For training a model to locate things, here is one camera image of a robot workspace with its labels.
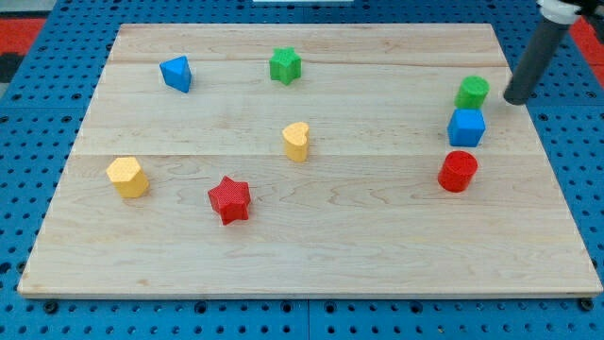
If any red star block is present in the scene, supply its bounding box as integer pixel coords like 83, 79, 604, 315
208, 176, 251, 225

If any green cylinder block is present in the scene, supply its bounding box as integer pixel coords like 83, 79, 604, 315
454, 76, 490, 109

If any green star block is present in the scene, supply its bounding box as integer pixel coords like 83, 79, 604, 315
269, 46, 301, 85

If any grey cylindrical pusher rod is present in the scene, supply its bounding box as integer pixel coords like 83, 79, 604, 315
503, 17, 570, 106

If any blue triangle block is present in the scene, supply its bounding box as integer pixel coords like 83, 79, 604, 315
159, 56, 193, 94

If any light wooden board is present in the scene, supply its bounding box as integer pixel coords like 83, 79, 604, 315
18, 24, 602, 299

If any red cylinder block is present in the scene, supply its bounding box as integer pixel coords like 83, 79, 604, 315
437, 150, 478, 193

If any yellow heart block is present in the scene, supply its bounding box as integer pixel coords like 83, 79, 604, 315
281, 122, 310, 162

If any yellow hexagon block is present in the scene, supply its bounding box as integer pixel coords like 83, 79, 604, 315
106, 157, 149, 198

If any blue cube block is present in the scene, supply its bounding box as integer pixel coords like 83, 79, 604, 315
447, 109, 486, 147

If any white rod mount collar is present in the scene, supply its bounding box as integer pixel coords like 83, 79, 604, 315
536, 0, 580, 26

